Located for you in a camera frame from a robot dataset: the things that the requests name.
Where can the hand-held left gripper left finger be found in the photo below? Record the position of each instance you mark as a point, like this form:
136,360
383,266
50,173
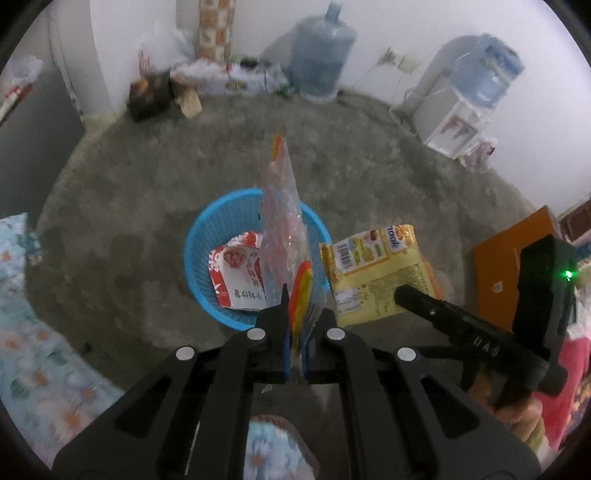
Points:
286,344

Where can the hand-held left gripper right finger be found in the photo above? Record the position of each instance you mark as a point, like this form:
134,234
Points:
306,360

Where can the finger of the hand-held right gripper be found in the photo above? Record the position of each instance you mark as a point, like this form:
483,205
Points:
420,302

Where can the yellow noodle packet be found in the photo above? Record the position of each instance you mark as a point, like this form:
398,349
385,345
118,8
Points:
369,277

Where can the clear rainbow printed plastic wrapper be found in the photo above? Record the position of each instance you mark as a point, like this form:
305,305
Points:
281,221

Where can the blue plastic basket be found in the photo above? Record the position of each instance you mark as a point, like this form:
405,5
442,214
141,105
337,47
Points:
203,240

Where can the person's right hand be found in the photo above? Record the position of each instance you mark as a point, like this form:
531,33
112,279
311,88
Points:
521,420

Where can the orange cardboard box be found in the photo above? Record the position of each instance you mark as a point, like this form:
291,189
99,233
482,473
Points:
498,258

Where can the red white snack packet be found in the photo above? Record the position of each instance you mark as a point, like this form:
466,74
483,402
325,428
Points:
235,277

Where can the floral patterned cloth piece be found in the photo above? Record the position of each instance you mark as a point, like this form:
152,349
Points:
272,452

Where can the pink clothing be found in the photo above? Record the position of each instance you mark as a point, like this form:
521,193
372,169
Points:
568,392

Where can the pink printed packet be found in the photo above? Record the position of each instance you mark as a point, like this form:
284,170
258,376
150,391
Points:
480,154

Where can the white water dispenser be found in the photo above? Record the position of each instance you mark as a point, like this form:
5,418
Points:
438,120

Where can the blue dispenser water bottle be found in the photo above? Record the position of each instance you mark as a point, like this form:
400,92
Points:
487,69

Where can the crumpled brown paper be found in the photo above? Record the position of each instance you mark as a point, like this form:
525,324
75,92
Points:
189,104

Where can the large blue water jug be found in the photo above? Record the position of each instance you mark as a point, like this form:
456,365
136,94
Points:
318,55

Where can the dark cardboard box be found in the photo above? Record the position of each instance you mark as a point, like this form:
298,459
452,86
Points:
147,97

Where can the grey cabinet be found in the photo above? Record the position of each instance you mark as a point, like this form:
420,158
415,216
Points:
32,152

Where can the white plastic bag red print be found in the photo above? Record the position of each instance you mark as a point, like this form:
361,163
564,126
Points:
161,46

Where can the patterned paper roll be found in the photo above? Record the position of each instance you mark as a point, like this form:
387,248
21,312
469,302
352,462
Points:
213,27

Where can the red white long box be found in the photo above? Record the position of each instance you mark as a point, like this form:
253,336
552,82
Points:
11,101

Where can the clear plastic bag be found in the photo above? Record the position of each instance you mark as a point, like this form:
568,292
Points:
25,69

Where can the white wall socket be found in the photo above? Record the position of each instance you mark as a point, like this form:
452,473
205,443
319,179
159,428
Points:
401,60

